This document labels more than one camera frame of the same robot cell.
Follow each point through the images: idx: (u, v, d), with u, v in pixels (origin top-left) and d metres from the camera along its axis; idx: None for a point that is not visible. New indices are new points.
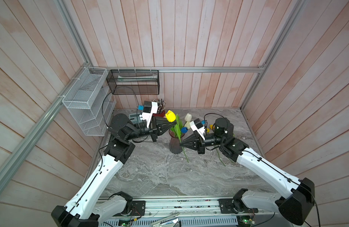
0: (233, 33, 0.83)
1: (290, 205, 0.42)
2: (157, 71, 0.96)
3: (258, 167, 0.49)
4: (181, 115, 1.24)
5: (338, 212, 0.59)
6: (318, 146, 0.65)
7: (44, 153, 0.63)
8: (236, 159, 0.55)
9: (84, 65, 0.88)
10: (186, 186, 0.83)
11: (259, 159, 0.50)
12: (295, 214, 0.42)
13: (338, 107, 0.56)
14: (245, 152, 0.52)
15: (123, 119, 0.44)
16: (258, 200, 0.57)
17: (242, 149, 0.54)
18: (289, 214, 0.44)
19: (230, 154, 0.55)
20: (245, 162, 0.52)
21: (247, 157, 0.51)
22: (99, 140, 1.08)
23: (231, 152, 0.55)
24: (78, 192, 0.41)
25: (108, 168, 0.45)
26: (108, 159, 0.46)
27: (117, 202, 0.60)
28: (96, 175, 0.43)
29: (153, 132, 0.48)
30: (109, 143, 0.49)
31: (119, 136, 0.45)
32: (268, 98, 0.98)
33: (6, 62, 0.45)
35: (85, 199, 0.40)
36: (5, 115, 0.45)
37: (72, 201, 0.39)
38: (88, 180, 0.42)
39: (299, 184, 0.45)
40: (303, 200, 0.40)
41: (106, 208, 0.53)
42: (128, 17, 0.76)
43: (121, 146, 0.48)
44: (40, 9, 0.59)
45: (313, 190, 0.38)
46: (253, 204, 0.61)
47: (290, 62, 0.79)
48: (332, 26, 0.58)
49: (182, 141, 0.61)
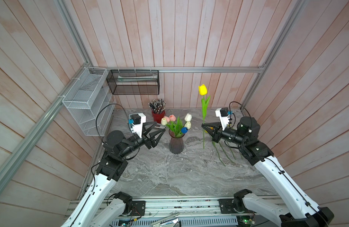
0: (233, 33, 0.83)
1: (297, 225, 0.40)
2: (157, 71, 0.96)
3: (277, 179, 0.45)
4: (181, 115, 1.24)
5: (338, 212, 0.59)
6: (318, 146, 0.66)
7: (44, 153, 0.63)
8: (255, 163, 0.51)
9: (84, 65, 0.88)
10: (186, 186, 0.83)
11: (281, 172, 0.46)
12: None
13: (338, 107, 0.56)
14: (265, 161, 0.48)
15: (118, 135, 0.47)
16: (257, 205, 0.58)
17: (265, 157, 0.49)
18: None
19: (250, 157, 0.52)
20: (264, 171, 0.48)
21: (268, 166, 0.47)
22: (99, 140, 1.08)
23: (251, 155, 0.51)
24: (71, 215, 0.40)
25: (101, 187, 0.45)
26: (101, 178, 0.46)
27: (115, 208, 0.60)
28: (89, 196, 0.43)
29: (148, 141, 0.57)
30: (102, 161, 0.49)
31: (113, 152, 0.47)
32: (268, 98, 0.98)
33: (6, 62, 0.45)
35: (78, 222, 0.40)
36: (5, 115, 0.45)
37: (66, 225, 0.39)
38: (80, 202, 0.42)
39: (315, 210, 0.39)
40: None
41: (101, 221, 0.52)
42: (128, 17, 0.76)
43: (114, 164, 0.49)
44: (40, 9, 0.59)
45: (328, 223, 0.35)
46: (253, 207, 0.61)
47: (290, 62, 0.79)
48: (332, 26, 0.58)
49: (204, 124, 0.66)
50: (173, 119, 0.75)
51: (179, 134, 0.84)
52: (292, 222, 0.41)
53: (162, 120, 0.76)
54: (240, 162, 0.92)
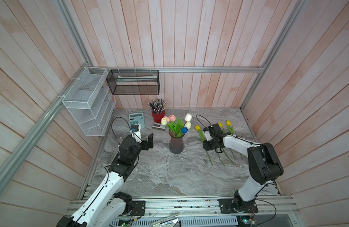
0: (233, 33, 0.83)
1: (250, 160, 0.52)
2: (157, 71, 0.96)
3: (233, 142, 0.63)
4: (181, 115, 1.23)
5: (337, 212, 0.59)
6: (318, 146, 0.66)
7: (44, 153, 0.63)
8: (224, 144, 0.70)
9: (84, 65, 0.88)
10: (186, 186, 0.83)
11: (235, 136, 0.65)
12: (256, 170, 0.50)
13: (338, 107, 0.57)
14: (226, 135, 0.69)
15: (132, 139, 0.60)
16: (246, 185, 0.62)
17: (228, 135, 0.70)
18: (254, 175, 0.52)
19: (219, 141, 0.73)
20: (228, 144, 0.67)
21: (228, 137, 0.67)
22: (99, 140, 1.08)
23: (219, 138, 0.73)
24: (85, 203, 0.45)
25: (112, 182, 0.51)
26: (113, 174, 0.53)
27: (116, 206, 0.60)
28: (102, 188, 0.49)
29: (146, 144, 0.70)
30: (113, 163, 0.57)
31: (126, 154, 0.58)
32: (268, 98, 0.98)
33: (6, 62, 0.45)
35: (92, 209, 0.43)
36: (5, 115, 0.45)
37: (80, 210, 0.43)
38: (94, 193, 0.47)
39: (260, 144, 0.54)
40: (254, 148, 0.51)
41: (102, 218, 0.52)
42: (128, 17, 0.76)
43: (124, 164, 0.57)
44: (40, 9, 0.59)
45: (271, 152, 0.51)
46: (247, 193, 0.62)
47: (291, 62, 0.79)
48: (332, 26, 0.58)
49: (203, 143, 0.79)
50: (173, 119, 0.75)
51: (179, 134, 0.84)
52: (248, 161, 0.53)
53: (162, 120, 0.76)
54: (240, 163, 0.92)
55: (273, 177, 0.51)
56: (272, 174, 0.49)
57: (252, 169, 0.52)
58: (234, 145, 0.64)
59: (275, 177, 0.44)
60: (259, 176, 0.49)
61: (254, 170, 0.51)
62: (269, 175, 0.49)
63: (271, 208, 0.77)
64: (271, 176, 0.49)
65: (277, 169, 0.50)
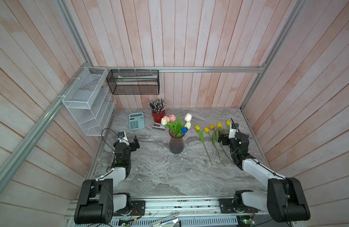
0: (233, 33, 0.83)
1: (272, 196, 0.45)
2: (157, 71, 0.96)
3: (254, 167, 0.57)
4: (181, 115, 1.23)
5: (337, 212, 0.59)
6: (318, 146, 0.66)
7: (44, 153, 0.63)
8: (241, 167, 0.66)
9: (84, 65, 0.88)
10: (186, 186, 0.83)
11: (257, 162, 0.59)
12: (275, 207, 0.43)
13: (338, 107, 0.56)
14: (247, 159, 0.64)
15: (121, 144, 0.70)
16: (254, 196, 0.58)
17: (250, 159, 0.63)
18: (273, 211, 0.44)
19: (237, 162, 0.68)
20: (247, 167, 0.62)
21: (248, 163, 0.61)
22: (99, 140, 1.08)
23: (238, 161, 0.67)
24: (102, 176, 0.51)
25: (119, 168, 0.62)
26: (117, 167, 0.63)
27: (119, 197, 0.61)
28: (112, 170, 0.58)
29: (134, 144, 0.82)
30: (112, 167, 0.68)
31: (121, 156, 0.69)
32: (268, 98, 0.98)
33: (6, 62, 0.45)
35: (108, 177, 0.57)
36: (5, 115, 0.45)
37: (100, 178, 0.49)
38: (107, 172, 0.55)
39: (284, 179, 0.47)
40: (279, 185, 0.45)
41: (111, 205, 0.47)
42: (128, 17, 0.76)
43: (122, 165, 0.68)
44: (40, 8, 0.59)
45: (297, 190, 0.44)
46: (251, 202, 0.60)
47: (291, 62, 0.79)
48: (332, 26, 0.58)
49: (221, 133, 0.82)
50: (173, 119, 0.75)
51: (179, 134, 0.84)
52: (270, 196, 0.46)
53: (162, 120, 0.76)
54: None
55: (295, 217, 0.42)
56: (293, 213, 0.42)
57: (272, 205, 0.45)
58: (252, 171, 0.59)
59: (297, 218, 0.43)
60: (279, 214, 0.42)
61: (274, 206, 0.44)
62: (291, 215, 0.42)
63: None
64: (291, 215, 0.42)
65: (300, 208, 0.43)
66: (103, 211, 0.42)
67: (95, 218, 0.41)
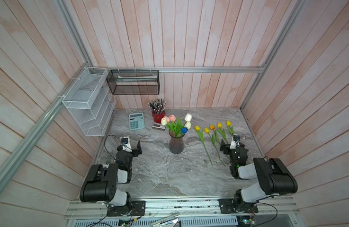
0: (233, 33, 0.83)
1: (259, 172, 0.51)
2: (157, 71, 0.96)
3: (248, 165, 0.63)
4: (181, 115, 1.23)
5: (337, 212, 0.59)
6: (318, 146, 0.65)
7: (44, 153, 0.63)
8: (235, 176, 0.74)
9: (84, 65, 0.88)
10: (186, 186, 0.83)
11: None
12: (264, 178, 0.48)
13: (338, 107, 0.57)
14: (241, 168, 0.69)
15: (123, 152, 0.72)
16: (251, 188, 0.60)
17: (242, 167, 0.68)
18: (264, 186, 0.48)
19: (234, 175, 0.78)
20: (242, 172, 0.68)
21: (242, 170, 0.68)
22: (99, 140, 1.08)
23: (235, 173, 0.73)
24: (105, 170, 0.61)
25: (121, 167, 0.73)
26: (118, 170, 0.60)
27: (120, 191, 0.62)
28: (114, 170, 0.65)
29: (137, 151, 0.84)
30: None
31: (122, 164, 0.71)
32: (268, 97, 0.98)
33: (6, 62, 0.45)
35: None
36: (5, 115, 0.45)
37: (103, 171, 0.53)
38: None
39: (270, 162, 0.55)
40: (262, 161, 0.53)
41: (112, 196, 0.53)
42: (127, 17, 0.76)
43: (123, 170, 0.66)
44: (40, 9, 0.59)
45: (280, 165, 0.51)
46: (249, 196, 0.61)
47: (291, 62, 0.79)
48: (332, 26, 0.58)
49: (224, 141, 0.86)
50: (173, 119, 0.75)
51: (179, 134, 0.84)
52: (259, 174, 0.51)
53: (162, 120, 0.76)
54: None
55: (284, 185, 0.46)
56: (281, 179, 0.47)
57: (262, 180, 0.49)
58: (247, 176, 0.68)
59: (287, 187, 0.46)
60: (268, 182, 0.46)
61: (263, 179, 0.48)
62: (277, 180, 0.47)
63: (271, 208, 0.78)
64: (280, 181, 0.46)
65: (287, 177, 0.47)
66: (108, 190, 0.45)
67: (98, 198, 0.45)
